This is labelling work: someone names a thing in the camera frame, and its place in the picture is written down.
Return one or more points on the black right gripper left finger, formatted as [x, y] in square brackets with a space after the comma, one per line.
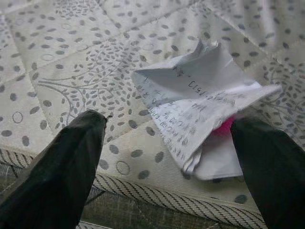
[52, 186]

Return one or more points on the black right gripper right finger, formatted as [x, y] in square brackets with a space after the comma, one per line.
[274, 179]

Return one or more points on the handwritten white paper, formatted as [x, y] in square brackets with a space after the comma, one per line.
[190, 95]

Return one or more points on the small pink object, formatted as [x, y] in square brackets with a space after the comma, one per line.
[222, 126]

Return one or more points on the white patterned mattress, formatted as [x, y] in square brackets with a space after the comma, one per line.
[71, 59]

